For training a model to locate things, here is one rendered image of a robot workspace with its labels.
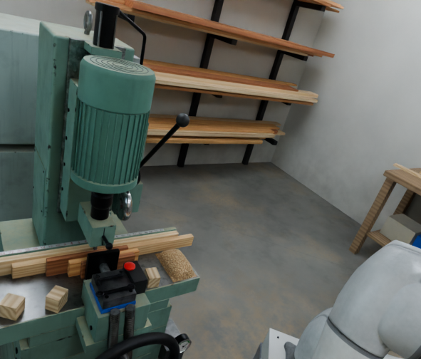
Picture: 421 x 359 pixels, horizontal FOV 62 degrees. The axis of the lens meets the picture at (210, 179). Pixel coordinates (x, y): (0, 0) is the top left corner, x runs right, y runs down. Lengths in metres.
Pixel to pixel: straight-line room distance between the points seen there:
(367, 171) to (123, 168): 3.51
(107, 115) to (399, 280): 0.66
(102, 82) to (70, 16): 2.42
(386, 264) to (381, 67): 3.66
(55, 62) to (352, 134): 3.62
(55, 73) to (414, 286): 0.93
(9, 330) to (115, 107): 0.59
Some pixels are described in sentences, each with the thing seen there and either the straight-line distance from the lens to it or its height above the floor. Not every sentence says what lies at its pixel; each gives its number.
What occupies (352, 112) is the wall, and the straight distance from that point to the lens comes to 4.28.
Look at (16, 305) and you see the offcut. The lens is 1.00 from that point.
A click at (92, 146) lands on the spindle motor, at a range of 0.88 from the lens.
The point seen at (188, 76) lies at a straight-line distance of 3.17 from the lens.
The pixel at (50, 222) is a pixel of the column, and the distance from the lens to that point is 1.26.
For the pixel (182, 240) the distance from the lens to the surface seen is 1.26.
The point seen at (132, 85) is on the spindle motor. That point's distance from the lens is 0.82.
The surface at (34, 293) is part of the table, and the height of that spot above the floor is 0.90.
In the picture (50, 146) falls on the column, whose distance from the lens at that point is 1.12.
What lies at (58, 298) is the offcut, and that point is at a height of 0.94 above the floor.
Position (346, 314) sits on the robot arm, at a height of 1.30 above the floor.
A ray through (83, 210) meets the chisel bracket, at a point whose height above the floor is 1.07.
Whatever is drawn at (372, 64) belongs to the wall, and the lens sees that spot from 4.25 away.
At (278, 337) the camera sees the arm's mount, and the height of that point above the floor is 0.70.
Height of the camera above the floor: 1.67
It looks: 25 degrees down
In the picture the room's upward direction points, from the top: 16 degrees clockwise
